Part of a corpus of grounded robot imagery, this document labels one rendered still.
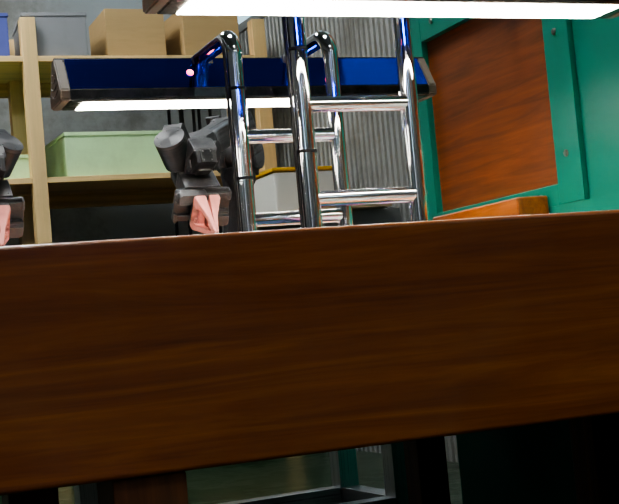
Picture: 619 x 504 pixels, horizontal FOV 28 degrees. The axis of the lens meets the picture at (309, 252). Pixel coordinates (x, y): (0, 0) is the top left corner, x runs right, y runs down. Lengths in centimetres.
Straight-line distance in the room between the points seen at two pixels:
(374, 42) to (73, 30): 162
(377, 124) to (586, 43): 420
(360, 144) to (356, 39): 53
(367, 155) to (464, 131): 393
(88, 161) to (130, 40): 71
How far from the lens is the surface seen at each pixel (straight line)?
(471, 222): 110
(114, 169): 670
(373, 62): 208
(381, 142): 615
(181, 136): 224
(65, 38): 676
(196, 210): 221
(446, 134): 242
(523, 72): 219
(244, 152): 179
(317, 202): 156
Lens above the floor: 69
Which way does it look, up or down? 3 degrees up
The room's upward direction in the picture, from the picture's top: 5 degrees counter-clockwise
